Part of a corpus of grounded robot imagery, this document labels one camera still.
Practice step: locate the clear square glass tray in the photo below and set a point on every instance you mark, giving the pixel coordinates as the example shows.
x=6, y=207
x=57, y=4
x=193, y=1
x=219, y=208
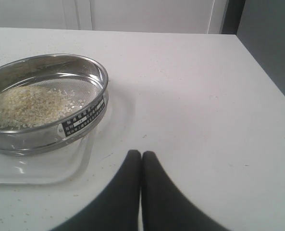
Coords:
x=61, y=164

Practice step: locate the round stainless steel sieve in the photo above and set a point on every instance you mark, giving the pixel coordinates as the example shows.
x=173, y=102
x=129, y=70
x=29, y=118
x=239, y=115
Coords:
x=85, y=76

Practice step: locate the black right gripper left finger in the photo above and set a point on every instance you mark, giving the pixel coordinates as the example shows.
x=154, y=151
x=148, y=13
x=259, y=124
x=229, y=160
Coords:
x=116, y=208

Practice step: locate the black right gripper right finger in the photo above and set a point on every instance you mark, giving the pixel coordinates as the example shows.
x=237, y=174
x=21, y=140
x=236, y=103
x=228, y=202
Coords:
x=164, y=207

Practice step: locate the yellow and white grains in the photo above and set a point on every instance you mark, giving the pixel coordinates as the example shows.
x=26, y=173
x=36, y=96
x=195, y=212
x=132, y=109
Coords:
x=33, y=106

